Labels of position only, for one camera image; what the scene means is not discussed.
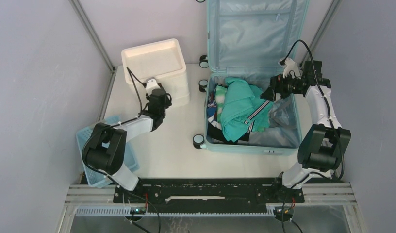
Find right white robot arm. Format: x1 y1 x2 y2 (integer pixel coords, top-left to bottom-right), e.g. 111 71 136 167
260 58 351 202

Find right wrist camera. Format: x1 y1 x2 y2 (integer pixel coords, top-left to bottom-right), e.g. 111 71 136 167
279 58 301 78

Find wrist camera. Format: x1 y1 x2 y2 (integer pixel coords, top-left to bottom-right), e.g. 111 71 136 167
279 58 301 78
145 77 161 96

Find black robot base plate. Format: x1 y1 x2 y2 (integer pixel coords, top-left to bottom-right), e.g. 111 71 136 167
113 178 305 215

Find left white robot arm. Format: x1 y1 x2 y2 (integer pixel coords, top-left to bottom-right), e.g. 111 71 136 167
82 87 172 202

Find dark blue patterned clothing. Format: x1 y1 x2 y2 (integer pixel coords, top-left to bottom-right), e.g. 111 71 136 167
206 91 222 130

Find light blue hard-shell suitcase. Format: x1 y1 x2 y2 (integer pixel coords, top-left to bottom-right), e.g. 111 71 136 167
200 0 309 156

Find white three-drawer storage cabinet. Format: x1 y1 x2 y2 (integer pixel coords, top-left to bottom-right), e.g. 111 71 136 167
121 38 190 107

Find light blue perforated plastic basket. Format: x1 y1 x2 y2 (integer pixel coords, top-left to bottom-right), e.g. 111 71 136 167
76 115 139 188

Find teal folded garment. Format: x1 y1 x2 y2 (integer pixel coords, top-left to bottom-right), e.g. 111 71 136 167
219 77 273 142

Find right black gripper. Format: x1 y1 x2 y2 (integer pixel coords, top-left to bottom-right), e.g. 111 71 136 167
260 69 302 102

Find aluminium frame rails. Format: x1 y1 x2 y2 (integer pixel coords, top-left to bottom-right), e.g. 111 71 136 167
55 183 367 233

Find green white patterned cloth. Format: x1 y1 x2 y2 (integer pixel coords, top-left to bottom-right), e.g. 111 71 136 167
214 85 228 123

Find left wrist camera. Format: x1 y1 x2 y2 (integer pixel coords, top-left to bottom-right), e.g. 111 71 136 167
145 77 161 96

